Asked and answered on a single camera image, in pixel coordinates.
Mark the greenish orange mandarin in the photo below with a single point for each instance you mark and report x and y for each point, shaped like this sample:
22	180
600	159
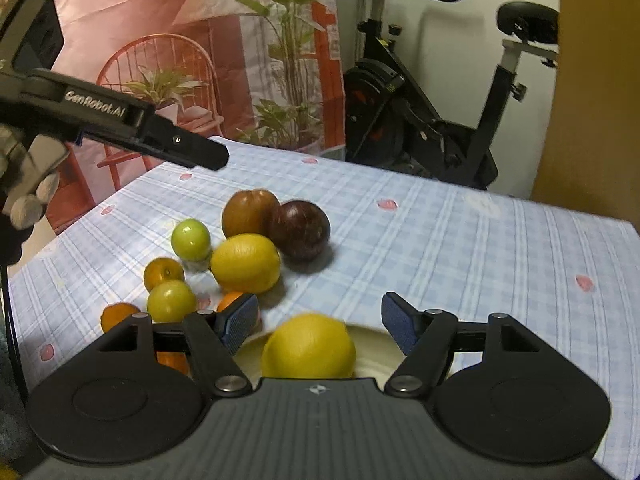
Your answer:
162	272

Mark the tan wooden door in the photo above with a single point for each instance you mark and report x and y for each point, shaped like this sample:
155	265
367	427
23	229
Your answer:
595	85

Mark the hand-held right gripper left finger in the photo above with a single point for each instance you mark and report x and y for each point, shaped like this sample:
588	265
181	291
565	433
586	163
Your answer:
240	324

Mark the yellow-green round fruit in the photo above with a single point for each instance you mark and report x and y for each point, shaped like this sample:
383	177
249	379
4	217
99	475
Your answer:
171	300

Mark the yellow lemon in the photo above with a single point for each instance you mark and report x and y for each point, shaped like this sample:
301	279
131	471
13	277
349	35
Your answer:
245	262
307	345

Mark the brown round fruit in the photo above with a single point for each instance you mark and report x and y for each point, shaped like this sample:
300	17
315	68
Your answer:
247	212

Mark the green round fruit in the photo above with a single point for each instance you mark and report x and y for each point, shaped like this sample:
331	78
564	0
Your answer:
191	239

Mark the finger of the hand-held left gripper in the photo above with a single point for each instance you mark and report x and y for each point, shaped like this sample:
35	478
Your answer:
195	147

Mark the blue checked tablecloth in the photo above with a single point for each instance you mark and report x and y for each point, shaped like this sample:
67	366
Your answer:
450	240

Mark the printed red backdrop cloth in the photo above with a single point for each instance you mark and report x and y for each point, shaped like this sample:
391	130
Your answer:
150	20

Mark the person's left hand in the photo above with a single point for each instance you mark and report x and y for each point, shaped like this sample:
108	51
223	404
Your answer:
27	207

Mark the dark purple mangosteen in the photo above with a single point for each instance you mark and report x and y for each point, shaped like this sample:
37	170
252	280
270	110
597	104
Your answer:
300	230

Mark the black exercise bike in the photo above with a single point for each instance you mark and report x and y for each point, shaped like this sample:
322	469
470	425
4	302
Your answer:
400	110

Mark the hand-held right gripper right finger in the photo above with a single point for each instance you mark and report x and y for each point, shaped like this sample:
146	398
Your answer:
399	322

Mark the cream plate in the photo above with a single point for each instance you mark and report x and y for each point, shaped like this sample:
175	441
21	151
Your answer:
372	355

